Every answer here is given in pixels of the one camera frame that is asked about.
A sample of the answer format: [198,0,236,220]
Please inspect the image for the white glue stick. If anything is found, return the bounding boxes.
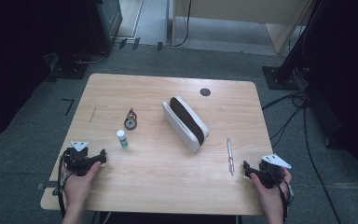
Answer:
[116,129,130,150]

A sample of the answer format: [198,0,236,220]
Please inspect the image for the person's left hand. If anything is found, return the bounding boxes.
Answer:
[62,161,103,210]

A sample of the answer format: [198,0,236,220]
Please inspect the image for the light wooden furniture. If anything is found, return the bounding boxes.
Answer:
[171,0,312,54]

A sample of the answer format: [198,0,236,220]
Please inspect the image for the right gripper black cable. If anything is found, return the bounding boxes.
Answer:
[268,169,296,224]

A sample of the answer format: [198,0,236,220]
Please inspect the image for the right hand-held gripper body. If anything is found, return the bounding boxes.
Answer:
[254,154,293,189]

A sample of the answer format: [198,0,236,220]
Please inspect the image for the translucent white pen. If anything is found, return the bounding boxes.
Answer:
[226,137,236,176]

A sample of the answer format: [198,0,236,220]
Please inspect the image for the dark correction tape dispenser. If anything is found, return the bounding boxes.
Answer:
[124,107,138,132]

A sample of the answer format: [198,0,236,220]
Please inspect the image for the black metal stand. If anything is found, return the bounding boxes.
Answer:
[262,0,325,91]

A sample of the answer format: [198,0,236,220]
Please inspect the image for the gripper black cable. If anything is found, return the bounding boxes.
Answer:
[52,154,70,219]
[268,169,296,224]

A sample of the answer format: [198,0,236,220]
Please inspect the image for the black floor cables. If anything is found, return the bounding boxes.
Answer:
[261,91,344,224]

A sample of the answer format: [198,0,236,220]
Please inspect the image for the white pencil case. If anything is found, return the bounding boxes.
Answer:
[161,95,210,153]

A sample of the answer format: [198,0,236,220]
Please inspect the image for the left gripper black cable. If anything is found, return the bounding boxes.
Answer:
[52,154,70,219]

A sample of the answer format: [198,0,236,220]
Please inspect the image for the black stand base plate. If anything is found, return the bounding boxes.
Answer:
[45,51,90,82]

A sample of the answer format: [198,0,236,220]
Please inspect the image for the person's right hand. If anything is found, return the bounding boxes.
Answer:
[249,167,294,214]

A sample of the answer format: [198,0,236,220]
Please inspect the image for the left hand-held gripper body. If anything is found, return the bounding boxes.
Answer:
[62,140,92,177]

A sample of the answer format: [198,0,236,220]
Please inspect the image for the black cabinet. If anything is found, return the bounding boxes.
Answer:
[54,0,124,56]

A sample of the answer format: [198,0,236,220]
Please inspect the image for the dark curtain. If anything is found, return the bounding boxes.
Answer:
[302,0,358,190]
[0,0,59,147]

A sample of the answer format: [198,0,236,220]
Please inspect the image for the black hanging cable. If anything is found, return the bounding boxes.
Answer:
[172,0,193,49]

